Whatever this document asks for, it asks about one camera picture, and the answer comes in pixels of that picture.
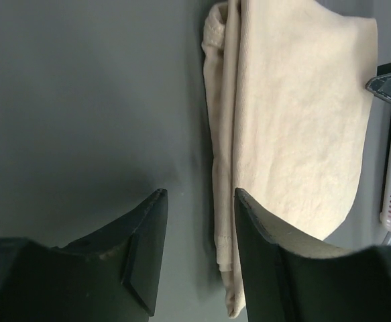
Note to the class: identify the beige t shirt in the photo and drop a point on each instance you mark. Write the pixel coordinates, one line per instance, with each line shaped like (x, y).
(288, 113)

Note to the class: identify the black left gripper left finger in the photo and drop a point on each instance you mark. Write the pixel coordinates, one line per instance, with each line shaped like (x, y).
(111, 274)

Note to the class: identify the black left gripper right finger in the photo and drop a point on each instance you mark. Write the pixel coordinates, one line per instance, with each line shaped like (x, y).
(289, 275)

